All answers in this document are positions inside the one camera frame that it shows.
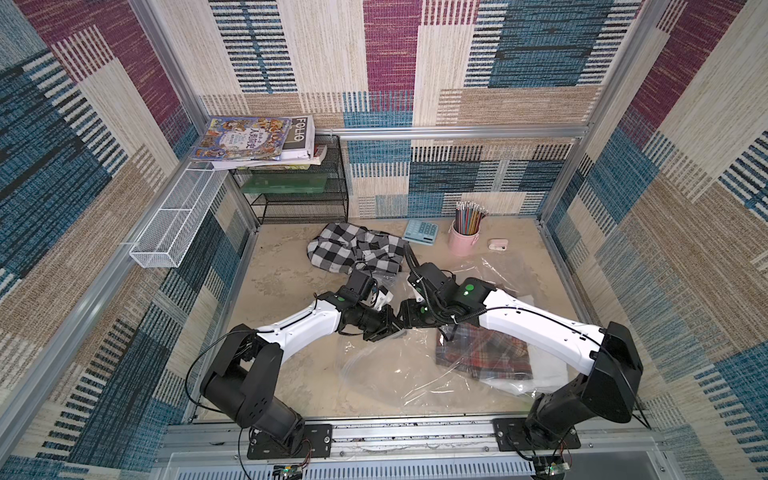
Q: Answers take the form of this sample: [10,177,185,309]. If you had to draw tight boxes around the black white checked shirt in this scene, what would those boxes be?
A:
[307,222,406,275]

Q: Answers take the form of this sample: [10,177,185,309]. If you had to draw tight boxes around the clear plastic vacuum bag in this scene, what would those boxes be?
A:
[338,251,571,409]

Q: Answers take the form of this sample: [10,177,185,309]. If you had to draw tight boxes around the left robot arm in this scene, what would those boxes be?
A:
[199,271,404,455]

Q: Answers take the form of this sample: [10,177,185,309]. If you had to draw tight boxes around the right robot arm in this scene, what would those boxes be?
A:
[398,248,643,449]

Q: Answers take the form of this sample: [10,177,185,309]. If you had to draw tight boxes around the red plaid shirt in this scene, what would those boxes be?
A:
[434,320,535,382]

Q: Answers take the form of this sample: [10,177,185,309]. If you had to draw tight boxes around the white folded shirt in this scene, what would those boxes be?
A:
[479,293,571,397]

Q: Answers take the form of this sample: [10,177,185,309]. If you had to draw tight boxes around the teal calculator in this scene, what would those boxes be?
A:
[403,220,439,246]

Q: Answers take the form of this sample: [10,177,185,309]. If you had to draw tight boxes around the pink pencil cup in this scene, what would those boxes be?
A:
[447,221,479,257]

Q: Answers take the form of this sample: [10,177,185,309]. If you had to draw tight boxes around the coloured pencils bundle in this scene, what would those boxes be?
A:
[454,201,489,236]

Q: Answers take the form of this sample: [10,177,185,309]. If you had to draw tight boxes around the pink eraser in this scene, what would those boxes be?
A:
[487,238,509,252]

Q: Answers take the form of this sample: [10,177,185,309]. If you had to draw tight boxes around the black white Folio book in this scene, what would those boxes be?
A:
[277,115,315,161]

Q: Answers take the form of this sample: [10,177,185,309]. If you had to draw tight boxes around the green folder on shelf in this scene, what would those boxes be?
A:
[241,173,328,194]

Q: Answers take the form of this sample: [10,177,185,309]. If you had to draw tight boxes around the colourful picture book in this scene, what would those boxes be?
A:
[191,116,292,161]

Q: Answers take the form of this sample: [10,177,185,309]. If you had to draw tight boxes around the black wire shelf rack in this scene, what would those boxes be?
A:
[232,135,349,225]

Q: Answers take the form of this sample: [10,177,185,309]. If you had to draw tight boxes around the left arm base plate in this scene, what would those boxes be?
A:
[246,423,333,460]

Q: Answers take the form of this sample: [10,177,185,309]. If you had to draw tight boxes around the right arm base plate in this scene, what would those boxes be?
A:
[491,417,582,452]

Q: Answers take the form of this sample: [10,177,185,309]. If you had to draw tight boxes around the white wire basket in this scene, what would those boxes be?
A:
[130,167,226,268]

